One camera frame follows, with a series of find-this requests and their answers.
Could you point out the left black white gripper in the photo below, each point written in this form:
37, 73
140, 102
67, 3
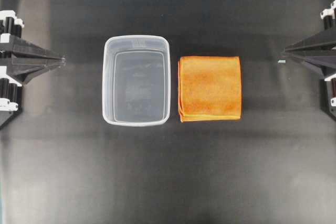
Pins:
14, 73

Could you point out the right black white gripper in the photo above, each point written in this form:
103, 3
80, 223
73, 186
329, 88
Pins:
322, 61

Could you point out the clear plastic container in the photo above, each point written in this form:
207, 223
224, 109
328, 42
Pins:
136, 81

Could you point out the folded orange towel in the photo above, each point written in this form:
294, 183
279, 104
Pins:
209, 88

